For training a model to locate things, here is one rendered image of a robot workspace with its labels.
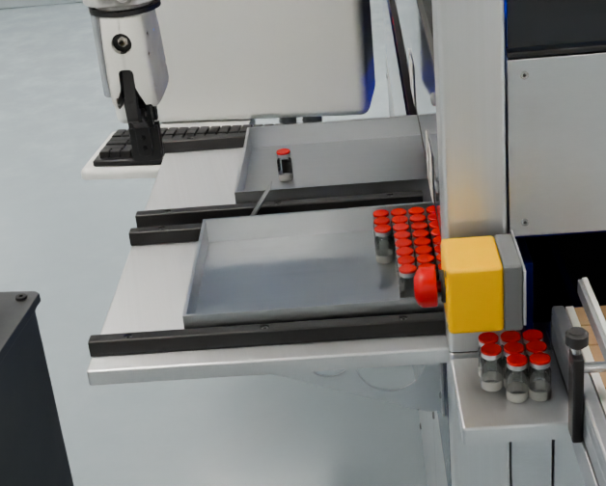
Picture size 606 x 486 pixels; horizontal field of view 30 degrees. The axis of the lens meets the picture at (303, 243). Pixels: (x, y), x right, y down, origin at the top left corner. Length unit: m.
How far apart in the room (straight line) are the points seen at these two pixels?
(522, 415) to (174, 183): 0.78
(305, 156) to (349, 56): 0.40
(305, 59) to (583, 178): 1.06
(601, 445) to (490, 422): 0.15
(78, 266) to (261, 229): 2.10
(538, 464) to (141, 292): 0.52
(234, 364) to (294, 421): 1.44
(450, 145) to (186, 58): 1.12
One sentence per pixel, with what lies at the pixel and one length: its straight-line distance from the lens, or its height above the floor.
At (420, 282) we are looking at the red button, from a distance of 1.11.
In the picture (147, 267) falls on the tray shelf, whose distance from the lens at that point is 1.49.
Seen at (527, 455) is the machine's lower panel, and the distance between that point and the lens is 1.33.
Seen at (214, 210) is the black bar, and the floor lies 0.90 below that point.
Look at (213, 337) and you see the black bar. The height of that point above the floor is 0.90.
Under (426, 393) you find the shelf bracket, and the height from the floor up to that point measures 0.76.
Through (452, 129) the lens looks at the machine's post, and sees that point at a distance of 1.13.
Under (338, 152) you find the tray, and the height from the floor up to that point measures 0.88.
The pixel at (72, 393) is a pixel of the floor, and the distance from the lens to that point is 2.94.
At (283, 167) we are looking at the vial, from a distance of 1.68.
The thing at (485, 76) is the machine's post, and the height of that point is 1.19.
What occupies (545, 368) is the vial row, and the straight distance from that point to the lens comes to 1.15.
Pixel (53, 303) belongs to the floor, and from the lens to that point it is 3.39.
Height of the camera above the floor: 1.54
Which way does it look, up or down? 26 degrees down
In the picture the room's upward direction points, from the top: 6 degrees counter-clockwise
